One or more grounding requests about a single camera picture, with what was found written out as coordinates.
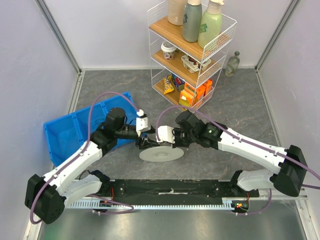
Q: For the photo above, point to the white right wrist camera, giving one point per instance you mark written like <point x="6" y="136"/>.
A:
<point x="165" y="134"/>

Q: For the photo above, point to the yellow candy bag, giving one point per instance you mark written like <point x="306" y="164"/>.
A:
<point x="167" y="84"/>

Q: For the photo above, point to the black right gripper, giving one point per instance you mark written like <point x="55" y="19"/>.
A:
<point x="176" y="143"/>

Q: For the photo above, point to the white wire shelf rack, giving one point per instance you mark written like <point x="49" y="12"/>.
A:
<point x="160" y="29"/>

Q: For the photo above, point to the blue snack box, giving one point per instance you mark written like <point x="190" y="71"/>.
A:
<point x="178" y="83"/>

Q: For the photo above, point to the orange sponge box rear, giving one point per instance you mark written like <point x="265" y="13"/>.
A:
<point x="207" y="86"/>

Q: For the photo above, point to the grey green pump bottle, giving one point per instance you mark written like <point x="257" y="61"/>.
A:
<point x="192" y="20"/>

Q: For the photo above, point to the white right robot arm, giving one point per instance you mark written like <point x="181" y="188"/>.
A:
<point x="283" y="168"/>

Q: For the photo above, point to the white cable spool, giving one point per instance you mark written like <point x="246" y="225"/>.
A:
<point x="161" y="154"/>

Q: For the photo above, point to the orange sponge box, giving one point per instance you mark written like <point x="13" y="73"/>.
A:
<point x="188" y="96"/>
<point x="200" y="92"/>
<point x="207" y="86"/>

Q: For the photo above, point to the beige pump bottle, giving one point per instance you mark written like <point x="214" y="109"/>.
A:
<point x="176" y="10"/>

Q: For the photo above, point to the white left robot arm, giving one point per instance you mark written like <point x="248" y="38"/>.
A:
<point x="47" y="196"/>

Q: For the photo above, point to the orange sponge box middle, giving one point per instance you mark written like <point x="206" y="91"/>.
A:
<point x="200" y="92"/>

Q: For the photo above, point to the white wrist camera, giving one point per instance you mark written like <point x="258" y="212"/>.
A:
<point x="142" y="122"/>
<point x="165" y="134"/>

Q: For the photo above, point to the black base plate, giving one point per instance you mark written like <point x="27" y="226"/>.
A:
<point x="172" y="191"/>

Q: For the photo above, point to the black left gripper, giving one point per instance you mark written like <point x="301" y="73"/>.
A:
<point x="146" y="142"/>

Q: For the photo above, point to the clear glass bottle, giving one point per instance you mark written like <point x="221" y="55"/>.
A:
<point x="232" y="64"/>

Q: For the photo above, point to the paper coffee cup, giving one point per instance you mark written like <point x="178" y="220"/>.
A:
<point x="168" y="50"/>

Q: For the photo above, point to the orange sponge box front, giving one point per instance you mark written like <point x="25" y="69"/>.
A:
<point x="188" y="96"/>

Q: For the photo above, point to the grey slotted cable duct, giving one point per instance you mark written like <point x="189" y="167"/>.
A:
<point x="97" y="204"/>

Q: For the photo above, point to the white yogurt tub pack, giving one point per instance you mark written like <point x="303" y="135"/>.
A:
<point x="194" y="66"/>

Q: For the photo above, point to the blue plastic divided bin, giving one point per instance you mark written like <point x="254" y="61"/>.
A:
<point x="65" y="135"/>

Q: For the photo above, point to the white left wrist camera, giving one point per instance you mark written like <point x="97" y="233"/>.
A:
<point x="142" y="122"/>

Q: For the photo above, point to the light green pump bottle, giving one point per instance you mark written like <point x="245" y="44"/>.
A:
<point x="211" y="22"/>

